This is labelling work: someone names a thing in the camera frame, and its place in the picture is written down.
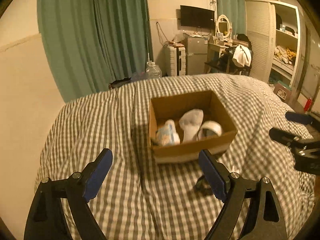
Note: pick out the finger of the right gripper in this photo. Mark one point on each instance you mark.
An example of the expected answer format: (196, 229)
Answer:
(309, 118)
(297, 144)

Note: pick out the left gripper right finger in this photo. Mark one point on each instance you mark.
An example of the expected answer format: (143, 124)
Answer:
(264, 219)

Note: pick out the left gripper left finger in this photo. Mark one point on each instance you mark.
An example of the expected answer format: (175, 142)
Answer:
(46, 218)

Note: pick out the white tape roll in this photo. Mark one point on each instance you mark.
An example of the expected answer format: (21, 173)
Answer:
(208, 129)

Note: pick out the blue tissue pack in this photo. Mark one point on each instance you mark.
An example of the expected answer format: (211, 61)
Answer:
(167, 135)

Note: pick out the dark transparent glasses case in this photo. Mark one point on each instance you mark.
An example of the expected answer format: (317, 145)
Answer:
(203, 187)

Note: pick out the white cloth on chair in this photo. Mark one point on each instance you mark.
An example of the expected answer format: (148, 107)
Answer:
(242, 56)

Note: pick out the grey checkered bed cover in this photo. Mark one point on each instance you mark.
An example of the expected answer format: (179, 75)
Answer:
(142, 200)

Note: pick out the black chair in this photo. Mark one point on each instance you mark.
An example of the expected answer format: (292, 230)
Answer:
(241, 39)

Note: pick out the white wardrobe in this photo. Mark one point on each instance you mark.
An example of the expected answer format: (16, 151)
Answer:
(274, 30)

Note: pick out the white dressing table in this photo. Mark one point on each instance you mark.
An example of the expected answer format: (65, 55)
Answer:
(218, 59)

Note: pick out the white sock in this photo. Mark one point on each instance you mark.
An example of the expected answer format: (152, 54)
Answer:
(190, 123)

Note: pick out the cardboard box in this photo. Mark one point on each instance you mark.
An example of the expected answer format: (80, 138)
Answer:
(174, 107)

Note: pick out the white oval vanity mirror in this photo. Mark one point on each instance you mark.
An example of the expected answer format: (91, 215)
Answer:
(223, 27)

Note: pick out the grey mini fridge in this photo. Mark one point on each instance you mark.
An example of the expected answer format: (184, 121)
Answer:
(196, 54)

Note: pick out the green curtain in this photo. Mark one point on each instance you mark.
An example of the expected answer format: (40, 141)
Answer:
(235, 11)
(91, 43)

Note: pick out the white suitcase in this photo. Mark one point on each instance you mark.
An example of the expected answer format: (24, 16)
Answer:
(175, 61)

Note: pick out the clear water jug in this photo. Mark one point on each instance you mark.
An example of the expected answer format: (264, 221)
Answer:
(153, 70)

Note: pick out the black wall television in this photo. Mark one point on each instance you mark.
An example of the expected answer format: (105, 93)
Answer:
(197, 17)

